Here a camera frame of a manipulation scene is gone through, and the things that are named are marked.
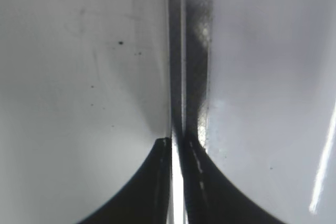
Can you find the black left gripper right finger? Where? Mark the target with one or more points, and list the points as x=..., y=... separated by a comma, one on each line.
x=209, y=196

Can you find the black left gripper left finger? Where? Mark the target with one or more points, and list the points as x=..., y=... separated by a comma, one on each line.
x=145, y=197

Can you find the white framed whiteboard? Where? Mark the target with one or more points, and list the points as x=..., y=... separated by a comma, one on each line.
x=254, y=80

